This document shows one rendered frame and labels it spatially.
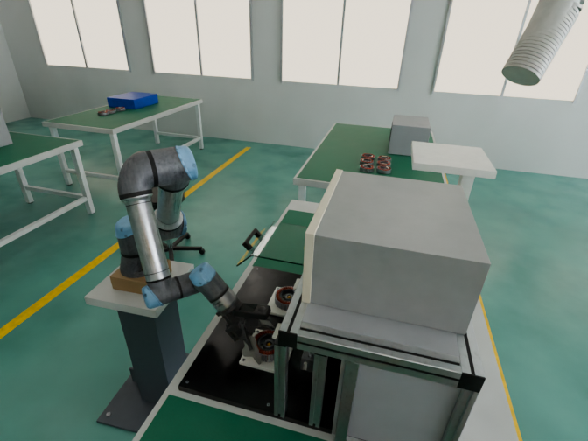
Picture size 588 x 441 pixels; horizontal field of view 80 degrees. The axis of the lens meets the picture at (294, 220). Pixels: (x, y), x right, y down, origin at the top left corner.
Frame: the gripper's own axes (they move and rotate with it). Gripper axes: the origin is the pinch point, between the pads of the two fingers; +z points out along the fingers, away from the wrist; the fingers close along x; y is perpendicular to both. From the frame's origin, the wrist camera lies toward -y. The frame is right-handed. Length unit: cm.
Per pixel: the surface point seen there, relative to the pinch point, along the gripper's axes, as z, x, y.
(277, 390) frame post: -0.8, 20.5, -12.3
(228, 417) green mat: 1.0, 23.6, 6.3
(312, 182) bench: -8, -157, 20
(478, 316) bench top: 49, -42, -53
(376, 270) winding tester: -17, 11, -51
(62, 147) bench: -148, -160, 196
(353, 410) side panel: 11.3, 20.7, -28.4
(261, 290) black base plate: -6.2, -28.5, 12.3
